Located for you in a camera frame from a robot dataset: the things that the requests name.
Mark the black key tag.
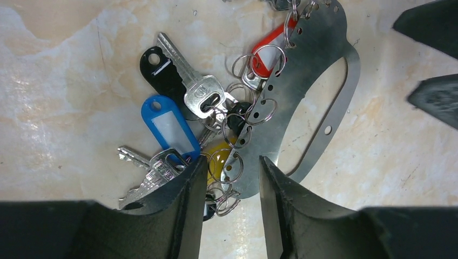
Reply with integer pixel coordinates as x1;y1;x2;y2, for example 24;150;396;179
139;46;198;121

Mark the red key tag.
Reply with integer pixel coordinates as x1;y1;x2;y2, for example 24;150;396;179
251;25;285;78

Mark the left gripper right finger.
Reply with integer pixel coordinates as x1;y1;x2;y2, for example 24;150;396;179
259;156;457;258

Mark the yellow key tag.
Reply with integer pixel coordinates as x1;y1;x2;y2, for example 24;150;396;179
203;140;232;185

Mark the blue key tag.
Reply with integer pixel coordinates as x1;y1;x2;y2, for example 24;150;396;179
140;95;200;161

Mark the silver key pair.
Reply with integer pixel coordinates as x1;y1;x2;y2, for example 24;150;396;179
117;146;188;209

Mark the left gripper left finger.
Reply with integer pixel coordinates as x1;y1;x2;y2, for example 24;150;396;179
1;156;207;258

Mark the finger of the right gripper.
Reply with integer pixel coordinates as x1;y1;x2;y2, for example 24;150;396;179
393;0;457;59
407;74;457;129

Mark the metal key holder plate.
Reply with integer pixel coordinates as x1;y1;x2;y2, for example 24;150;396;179
221;1;361;199

